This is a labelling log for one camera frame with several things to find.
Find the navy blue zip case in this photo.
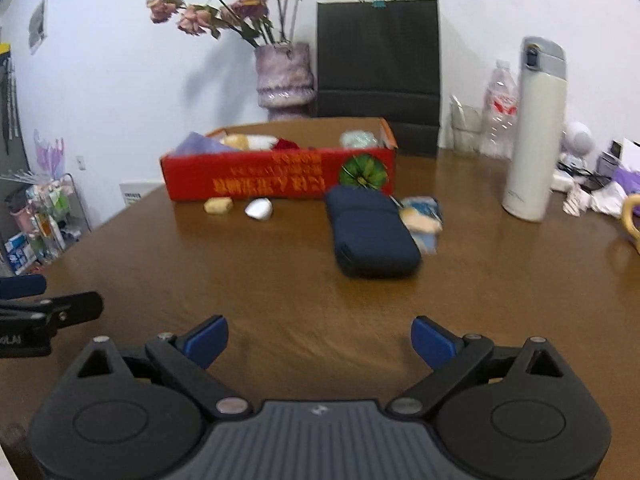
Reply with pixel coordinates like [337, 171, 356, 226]
[324, 185, 422, 280]

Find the blue yellow plush figure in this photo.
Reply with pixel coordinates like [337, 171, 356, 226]
[400, 196, 444, 254]

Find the small yellow sponge piece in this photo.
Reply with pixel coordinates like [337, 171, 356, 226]
[204, 197, 233, 214]

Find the white round container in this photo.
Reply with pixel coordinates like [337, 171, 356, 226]
[244, 198, 273, 221]

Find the purple cloth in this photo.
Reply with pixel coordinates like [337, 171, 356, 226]
[170, 132, 238, 157]

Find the red pom-pom flower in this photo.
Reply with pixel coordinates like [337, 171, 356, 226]
[272, 138, 299, 151]

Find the white booklet box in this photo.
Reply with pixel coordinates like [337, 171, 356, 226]
[119, 180, 164, 207]

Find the white power adapter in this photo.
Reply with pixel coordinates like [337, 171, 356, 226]
[550, 169, 575, 193]

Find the yellow white plush toy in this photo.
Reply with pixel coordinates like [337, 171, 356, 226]
[220, 133, 279, 152]

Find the red cardboard box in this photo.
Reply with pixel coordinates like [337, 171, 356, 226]
[160, 117, 397, 202]

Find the crumpled tissue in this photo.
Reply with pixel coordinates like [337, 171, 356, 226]
[562, 182, 628, 219]

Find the clear drinking glass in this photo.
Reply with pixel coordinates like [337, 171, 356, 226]
[449, 94, 483, 156]

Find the yellow mug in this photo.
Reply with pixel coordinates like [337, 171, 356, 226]
[620, 194, 640, 252]

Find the iridescent crumpled wrapper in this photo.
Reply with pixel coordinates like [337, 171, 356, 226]
[340, 130, 380, 150]

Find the water bottle pack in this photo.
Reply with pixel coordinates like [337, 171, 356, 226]
[480, 60, 518, 159]

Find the white thermos bottle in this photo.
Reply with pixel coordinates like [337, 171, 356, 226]
[502, 36, 567, 222]

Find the pink purple ceramic vase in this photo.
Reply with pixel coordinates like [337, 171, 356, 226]
[255, 42, 316, 122]

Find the black paper shopping bag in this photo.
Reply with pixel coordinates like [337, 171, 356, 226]
[316, 0, 442, 157]

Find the dried pink rose bouquet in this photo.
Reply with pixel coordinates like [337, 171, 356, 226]
[145, 0, 300, 48]

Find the wire storage rack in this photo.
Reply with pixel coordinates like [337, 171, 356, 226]
[1, 170, 91, 276]

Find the white small robot camera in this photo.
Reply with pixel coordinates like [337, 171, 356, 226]
[559, 122, 594, 169]

